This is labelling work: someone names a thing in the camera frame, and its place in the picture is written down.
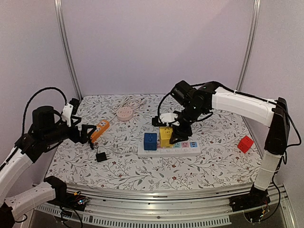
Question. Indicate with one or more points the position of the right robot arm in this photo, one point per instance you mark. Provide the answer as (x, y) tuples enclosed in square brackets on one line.
[(200, 100)]

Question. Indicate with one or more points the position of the yellow cube socket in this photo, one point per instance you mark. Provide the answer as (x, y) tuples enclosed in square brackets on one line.
[(165, 136)]

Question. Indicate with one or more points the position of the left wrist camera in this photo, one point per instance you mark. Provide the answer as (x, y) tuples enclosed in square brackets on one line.
[(69, 110)]

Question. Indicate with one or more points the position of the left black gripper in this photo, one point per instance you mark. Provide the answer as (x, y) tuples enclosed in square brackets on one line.
[(75, 137)]

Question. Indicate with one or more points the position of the orange power strip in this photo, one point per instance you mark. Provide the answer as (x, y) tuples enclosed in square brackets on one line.
[(101, 127)]

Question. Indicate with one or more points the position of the black power adapter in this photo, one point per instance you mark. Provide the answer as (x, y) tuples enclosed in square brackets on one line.
[(101, 157)]

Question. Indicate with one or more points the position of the aluminium post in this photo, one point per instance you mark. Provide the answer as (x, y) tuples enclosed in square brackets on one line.
[(250, 43), (66, 48)]

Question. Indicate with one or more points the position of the white power strip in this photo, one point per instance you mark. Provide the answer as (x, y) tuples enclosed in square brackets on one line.
[(180, 149)]

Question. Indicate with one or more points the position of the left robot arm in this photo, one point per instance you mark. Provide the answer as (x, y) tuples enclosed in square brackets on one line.
[(48, 130)]

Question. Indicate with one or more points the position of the pink round socket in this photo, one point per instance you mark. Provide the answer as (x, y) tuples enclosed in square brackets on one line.
[(124, 114)]

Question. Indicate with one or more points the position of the right aluminium post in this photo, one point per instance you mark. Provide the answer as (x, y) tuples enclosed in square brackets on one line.
[(250, 43)]

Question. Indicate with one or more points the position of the floral table mat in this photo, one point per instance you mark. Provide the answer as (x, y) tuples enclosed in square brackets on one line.
[(221, 163)]

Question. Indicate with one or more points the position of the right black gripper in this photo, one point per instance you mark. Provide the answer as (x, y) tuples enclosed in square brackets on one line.
[(181, 129)]

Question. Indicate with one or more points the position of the red cube socket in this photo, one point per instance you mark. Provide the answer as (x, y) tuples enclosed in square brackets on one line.
[(245, 144)]

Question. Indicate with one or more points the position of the aluminium front rail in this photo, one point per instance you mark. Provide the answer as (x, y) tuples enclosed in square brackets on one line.
[(203, 208)]

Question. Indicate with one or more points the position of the blue cube socket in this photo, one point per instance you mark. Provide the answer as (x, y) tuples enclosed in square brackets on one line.
[(150, 142)]

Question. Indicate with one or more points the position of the left aluminium post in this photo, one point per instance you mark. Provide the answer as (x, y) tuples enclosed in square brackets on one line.
[(66, 48)]

